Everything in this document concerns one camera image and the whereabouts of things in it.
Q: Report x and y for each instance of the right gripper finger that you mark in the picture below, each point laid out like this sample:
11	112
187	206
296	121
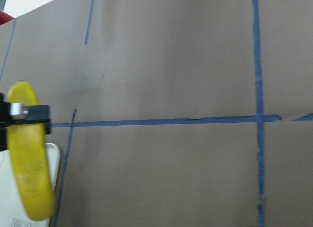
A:
30	115

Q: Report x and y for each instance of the white rectangular plate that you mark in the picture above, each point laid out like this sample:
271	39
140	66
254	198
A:
12	213

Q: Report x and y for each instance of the red bottle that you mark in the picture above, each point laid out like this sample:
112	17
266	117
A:
4	17

